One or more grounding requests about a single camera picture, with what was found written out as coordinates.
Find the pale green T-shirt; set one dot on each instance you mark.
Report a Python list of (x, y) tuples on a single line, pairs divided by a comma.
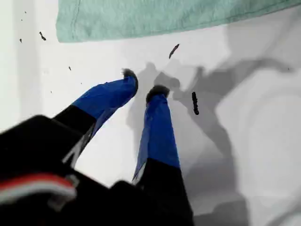
[(141, 16)]

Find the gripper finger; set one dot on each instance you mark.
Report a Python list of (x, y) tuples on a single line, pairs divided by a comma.
[(160, 131), (105, 96)]

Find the black scrap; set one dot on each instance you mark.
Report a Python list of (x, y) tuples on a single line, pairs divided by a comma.
[(195, 103), (42, 36), (174, 50)]

